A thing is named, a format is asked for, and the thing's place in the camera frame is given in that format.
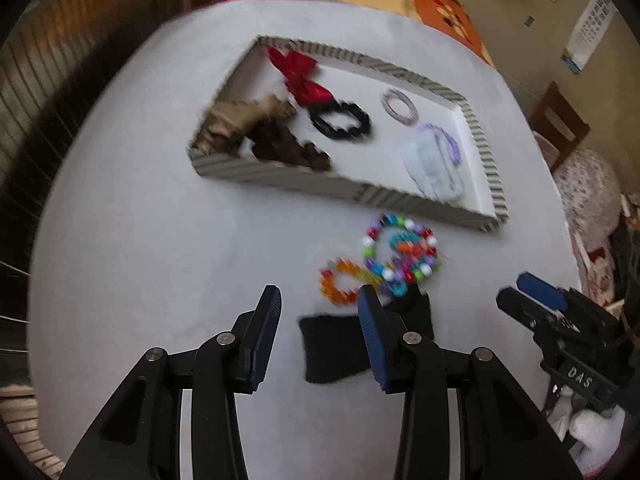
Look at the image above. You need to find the floral fabric cushion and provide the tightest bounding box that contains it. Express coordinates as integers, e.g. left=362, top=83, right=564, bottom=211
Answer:
left=553, top=150, right=622, bottom=307

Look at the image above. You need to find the light blue fluffy scrunchie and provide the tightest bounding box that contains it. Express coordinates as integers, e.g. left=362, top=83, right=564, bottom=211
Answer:
left=400, top=130, right=464, bottom=202

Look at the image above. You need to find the leopard print bow scrunchie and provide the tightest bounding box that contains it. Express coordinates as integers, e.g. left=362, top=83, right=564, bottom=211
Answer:
left=194, top=93, right=332, bottom=171

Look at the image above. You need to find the red bow hair clip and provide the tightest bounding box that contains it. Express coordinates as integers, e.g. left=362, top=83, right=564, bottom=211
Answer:
left=267, top=48, right=335, bottom=107

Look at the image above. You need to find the purple bead bracelet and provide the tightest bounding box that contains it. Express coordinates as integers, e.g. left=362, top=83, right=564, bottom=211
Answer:
left=416, top=121, right=461, bottom=165

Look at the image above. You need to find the striped black white tray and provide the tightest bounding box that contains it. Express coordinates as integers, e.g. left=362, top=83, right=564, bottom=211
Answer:
left=186, top=36, right=509, bottom=231

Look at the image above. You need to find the pink braided bracelet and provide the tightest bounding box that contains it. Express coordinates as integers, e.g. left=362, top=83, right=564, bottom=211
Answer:
left=380, top=88, right=419, bottom=126

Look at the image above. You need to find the black velvet pouch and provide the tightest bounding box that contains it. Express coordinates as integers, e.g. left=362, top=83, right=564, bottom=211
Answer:
left=298, top=285, right=435, bottom=385

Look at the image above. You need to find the black scrunchie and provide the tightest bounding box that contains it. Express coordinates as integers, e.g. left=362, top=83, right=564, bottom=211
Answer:
left=308, top=101, right=372, bottom=141

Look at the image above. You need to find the orange bead bracelet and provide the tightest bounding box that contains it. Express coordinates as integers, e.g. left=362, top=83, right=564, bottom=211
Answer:
left=318, top=257, right=381, bottom=307

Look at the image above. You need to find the multicolour bead bracelet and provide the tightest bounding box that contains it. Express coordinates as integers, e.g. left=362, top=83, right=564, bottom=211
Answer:
left=361, top=212, right=442, bottom=296

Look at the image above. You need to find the wall calendar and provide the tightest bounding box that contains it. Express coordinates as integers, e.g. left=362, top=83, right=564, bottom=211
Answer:
left=561, top=0, right=618, bottom=75

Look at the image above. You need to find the wooden chair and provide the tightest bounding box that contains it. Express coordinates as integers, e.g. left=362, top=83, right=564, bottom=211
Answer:
left=528, top=81, right=590, bottom=171

